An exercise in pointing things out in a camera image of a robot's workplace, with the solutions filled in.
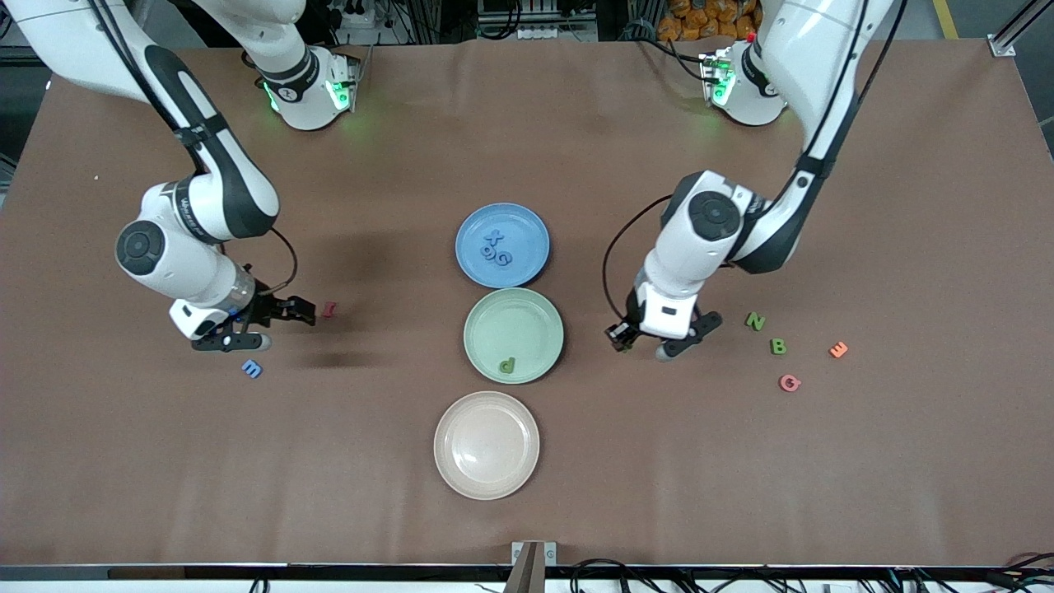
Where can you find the brown table cover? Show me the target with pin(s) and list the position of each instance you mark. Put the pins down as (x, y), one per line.
(659, 494)

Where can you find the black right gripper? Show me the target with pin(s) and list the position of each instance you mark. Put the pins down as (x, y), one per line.
(268, 305)

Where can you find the green plate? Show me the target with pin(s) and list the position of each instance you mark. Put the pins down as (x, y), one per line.
(513, 329)

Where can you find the blue plate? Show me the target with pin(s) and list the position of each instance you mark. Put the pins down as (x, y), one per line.
(527, 231)

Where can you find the table edge rail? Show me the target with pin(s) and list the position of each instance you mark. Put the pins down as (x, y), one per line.
(329, 572)

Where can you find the metal corner bracket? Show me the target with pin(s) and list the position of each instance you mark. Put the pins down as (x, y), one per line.
(1002, 47)

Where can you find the white power strip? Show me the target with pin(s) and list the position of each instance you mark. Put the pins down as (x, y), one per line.
(556, 33)

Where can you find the green foam letter B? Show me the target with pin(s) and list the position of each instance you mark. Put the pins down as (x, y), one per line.
(778, 346)

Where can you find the metal table edge bracket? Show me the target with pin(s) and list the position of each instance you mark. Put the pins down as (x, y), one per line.
(550, 553)

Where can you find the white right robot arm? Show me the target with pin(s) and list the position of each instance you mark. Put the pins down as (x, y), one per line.
(181, 255)

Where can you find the green foam letter P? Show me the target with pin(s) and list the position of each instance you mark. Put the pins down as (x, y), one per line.
(510, 366)

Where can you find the blue foam letter G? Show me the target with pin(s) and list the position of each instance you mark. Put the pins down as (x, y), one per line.
(509, 260)

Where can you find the orange foam letter E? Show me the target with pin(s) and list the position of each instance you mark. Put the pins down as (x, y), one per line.
(838, 350)

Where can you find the green foam letter N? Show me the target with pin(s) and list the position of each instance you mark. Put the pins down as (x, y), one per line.
(754, 321)

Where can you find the blue foam letter X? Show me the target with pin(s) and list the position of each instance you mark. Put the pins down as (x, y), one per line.
(493, 236)

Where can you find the pink foam letter G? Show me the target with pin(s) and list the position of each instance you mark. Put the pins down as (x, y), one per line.
(783, 383)

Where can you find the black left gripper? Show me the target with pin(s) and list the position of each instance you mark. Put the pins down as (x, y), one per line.
(621, 333)

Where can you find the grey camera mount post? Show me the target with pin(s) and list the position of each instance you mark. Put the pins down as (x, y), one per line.
(525, 572)

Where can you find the orange fruit pile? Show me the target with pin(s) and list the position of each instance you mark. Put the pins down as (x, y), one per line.
(708, 16)

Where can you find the beige plate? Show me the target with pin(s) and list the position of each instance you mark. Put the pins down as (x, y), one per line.
(487, 445)

